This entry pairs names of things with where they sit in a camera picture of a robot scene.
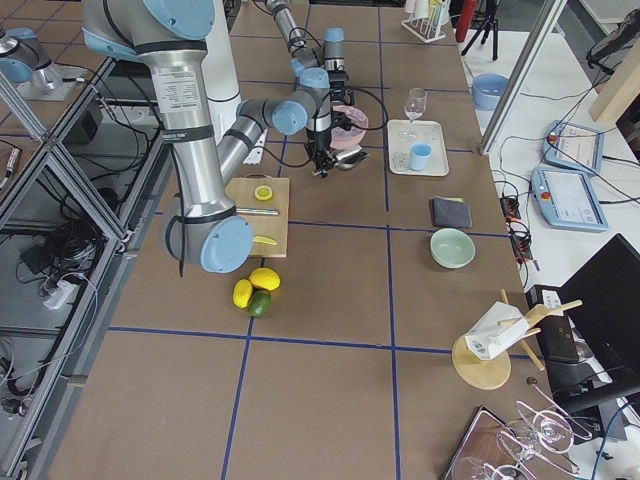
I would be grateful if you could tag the yellow lemon upper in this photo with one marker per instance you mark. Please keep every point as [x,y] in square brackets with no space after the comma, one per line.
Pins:
[265,278]

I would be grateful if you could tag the metal ice scoop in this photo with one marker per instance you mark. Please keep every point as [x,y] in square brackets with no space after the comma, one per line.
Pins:
[346,159]

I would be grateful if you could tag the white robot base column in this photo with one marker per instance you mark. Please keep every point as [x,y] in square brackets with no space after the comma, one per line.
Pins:
[225,70]

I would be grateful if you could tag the yellow plastic knife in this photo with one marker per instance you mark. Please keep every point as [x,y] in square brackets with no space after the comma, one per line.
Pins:
[265,240]

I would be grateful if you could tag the blue bowl off table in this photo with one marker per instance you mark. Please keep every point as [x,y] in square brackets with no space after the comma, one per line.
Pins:
[487,89]

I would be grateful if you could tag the white carton on stand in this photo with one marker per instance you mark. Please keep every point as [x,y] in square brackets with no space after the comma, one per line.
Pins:
[498,329]

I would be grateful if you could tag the grey folded cloth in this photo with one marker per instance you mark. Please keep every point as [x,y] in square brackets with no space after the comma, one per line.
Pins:
[446,212]

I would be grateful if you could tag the green bowl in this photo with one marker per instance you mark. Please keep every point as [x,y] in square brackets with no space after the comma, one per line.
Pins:
[451,248]

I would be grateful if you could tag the black tripod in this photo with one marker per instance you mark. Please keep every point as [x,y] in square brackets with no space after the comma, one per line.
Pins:
[488,24]

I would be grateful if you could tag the half lemon slice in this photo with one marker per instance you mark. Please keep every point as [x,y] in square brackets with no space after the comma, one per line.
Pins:
[263,193]

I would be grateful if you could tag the green lime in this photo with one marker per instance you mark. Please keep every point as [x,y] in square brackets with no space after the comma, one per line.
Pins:
[259,303]

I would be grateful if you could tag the lower teach pendant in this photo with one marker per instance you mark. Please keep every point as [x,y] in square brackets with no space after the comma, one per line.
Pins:
[566,199]

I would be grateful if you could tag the wooden cup stand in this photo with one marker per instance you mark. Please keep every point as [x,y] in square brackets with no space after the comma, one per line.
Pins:
[492,374]

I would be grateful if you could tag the wooden cutting board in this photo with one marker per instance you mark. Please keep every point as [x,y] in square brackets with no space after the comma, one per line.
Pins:
[264,203]

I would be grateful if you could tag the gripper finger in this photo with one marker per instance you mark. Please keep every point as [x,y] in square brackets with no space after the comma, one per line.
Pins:
[320,160]

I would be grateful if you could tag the white bear tray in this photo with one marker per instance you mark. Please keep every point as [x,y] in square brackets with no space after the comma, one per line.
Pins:
[430,132]

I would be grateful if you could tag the red fire extinguisher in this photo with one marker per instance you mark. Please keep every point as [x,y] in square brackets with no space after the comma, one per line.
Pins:
[464,20]

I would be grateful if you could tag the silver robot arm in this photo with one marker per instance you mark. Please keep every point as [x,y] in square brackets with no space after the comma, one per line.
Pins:
[169,38]
[308,52]

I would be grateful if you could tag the aluminium frame post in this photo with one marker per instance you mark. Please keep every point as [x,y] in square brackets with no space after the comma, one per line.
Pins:
[543,26]

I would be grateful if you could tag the teach pendant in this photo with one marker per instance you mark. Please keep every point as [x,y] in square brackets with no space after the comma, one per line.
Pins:
[571,146]
[566,199]

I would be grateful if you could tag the pink bowl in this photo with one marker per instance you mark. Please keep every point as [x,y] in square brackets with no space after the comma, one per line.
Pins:
[343,138]

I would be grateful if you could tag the upper teach pendant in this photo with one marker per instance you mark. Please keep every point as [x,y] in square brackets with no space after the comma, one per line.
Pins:
[571,146]

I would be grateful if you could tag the wine glasses on tray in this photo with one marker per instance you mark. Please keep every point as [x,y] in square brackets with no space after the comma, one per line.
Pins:
[534,445]

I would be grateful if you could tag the yellow lemon left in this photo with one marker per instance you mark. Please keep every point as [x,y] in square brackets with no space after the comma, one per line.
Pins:
[242,293]

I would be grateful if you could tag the blue plastic cup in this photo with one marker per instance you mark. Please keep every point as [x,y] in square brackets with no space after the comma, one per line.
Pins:
[419,156]

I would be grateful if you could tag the clear wine glass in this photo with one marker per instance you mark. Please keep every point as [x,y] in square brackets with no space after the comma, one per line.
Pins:
[414,108]

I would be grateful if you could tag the white cup rack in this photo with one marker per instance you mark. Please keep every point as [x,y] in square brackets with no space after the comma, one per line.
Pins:
[426,19]

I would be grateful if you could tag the yellow lemon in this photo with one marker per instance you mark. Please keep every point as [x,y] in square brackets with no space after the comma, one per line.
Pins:
[242,293]
[265,278]

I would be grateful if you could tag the pile of clear ice cubes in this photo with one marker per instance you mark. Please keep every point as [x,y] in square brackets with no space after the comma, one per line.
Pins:
[357,118]

